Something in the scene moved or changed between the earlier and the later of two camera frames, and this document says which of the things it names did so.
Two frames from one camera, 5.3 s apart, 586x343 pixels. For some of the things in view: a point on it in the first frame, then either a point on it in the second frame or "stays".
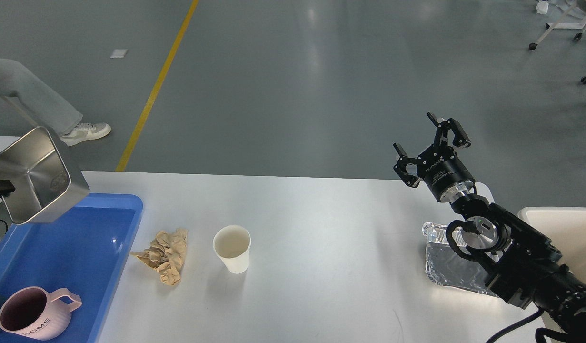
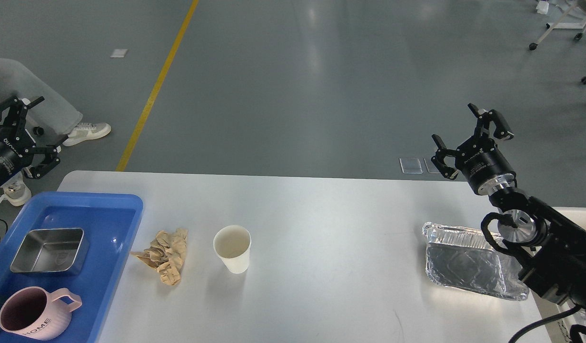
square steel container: [48, 180] → [60, 250]
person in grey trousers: [10, 77] stays
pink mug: [34, 312] stays
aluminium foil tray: [444, 267] stays
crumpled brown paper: [166, 254] stays
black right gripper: [439, 166] → [487, 167]
